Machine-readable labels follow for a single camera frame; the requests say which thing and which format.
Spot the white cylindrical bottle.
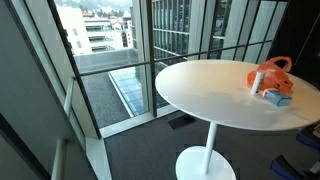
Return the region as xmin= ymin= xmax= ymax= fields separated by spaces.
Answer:
xmin=250 ymin=71 xmax=266 ymax=95

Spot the orange plastic bag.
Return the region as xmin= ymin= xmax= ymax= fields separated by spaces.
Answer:
xmin=247 ymin=56 xmax=293 ymax=94

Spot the black floor vent grille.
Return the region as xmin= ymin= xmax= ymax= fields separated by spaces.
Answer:
xmin=168 ymin=115 xmax=196 ymax=130

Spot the light blue tissue pack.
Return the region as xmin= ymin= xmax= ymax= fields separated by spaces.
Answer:
xmin=263 ymin=89 xmax=292 ymax=107

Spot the blue and black equipment base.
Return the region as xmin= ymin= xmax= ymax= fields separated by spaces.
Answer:
xmin=270 ymin=123 xmax=320 ymax=180

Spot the white round pedestal table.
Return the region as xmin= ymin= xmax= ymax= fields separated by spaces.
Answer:
xmin=155 ymin=60 xmax=320 ymax=180

